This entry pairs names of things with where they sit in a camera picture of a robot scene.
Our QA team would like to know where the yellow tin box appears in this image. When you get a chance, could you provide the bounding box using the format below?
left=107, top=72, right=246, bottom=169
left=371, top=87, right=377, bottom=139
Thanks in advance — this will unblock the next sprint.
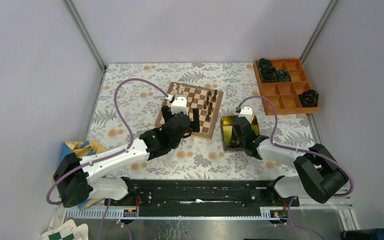
left=220, top=115, right=261, bottom=153

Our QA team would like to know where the dark chess piece five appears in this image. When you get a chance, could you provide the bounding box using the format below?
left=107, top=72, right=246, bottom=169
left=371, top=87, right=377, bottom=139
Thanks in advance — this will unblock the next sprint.
left=208, top=102, right=213, bottom=112

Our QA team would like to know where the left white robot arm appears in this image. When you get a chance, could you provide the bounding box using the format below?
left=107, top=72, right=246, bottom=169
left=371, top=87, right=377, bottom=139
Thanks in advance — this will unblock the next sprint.
left=52, top=108, right=200, bottom=208

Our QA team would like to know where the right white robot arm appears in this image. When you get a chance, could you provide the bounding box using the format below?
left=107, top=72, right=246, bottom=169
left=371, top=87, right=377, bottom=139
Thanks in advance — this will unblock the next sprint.
left=232, top=116, right=350, bottom=206

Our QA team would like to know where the wooden chess board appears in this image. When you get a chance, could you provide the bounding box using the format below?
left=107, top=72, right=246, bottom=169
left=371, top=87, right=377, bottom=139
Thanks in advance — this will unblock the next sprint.
left=167, top=82, right=224, bottom=141

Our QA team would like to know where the green checkered paper board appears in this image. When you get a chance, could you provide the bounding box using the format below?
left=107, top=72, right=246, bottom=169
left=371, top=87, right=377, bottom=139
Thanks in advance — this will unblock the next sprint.
left=40, top=219, right=89, bottom=240

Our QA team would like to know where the white rook far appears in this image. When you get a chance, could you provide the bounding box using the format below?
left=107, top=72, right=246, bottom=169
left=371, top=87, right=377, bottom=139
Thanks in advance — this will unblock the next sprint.
left=178, top=85, right=185, bottom=92

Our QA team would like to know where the orange compartment tray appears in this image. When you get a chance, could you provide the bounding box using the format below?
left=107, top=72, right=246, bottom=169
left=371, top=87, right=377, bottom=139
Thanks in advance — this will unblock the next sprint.
left=253, top=58, right=320, bottom=115

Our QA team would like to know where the floral table cloth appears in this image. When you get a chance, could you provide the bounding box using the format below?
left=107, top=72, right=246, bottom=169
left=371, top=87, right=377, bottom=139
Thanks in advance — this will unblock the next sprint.
left=87, top=63, right=315, bottom=180

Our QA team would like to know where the black part in tray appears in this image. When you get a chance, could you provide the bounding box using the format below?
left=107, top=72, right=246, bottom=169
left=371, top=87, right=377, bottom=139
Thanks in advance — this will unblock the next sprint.
left=257, top=58, right=292, bottom=83

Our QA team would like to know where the black part on tray edge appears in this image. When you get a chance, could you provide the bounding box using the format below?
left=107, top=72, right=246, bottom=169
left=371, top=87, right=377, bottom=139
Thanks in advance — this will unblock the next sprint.
left=298, top=89, right=319, bottom=108

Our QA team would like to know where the blue yellow cloth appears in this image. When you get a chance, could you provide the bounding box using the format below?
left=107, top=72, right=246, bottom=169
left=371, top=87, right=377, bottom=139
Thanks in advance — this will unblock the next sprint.
left=60, top=140, right=108, bottom=211

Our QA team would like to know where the black cylinder object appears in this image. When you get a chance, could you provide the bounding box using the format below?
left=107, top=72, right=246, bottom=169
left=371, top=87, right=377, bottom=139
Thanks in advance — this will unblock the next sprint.
left=340, top=228, right=384, bottom=240

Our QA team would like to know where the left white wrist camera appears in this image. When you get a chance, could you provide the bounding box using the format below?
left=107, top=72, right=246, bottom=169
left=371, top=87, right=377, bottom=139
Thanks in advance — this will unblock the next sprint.
left=170, top=94, right=189, bottom=115

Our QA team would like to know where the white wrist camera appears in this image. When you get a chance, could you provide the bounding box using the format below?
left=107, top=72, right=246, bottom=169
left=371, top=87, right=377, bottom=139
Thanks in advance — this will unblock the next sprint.
left=170, top=94, right=189, bottom=115
left=238, top=106, right=253, bottom=119

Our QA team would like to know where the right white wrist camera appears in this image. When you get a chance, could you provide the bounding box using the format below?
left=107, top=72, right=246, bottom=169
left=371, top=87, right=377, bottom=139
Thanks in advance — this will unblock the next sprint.
left=238, top=106, right=253, bottom=119

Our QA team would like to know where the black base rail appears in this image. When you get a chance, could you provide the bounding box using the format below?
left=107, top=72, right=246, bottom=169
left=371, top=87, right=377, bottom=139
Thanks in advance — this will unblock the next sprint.
left=104, top=178, right=300, bottom=217

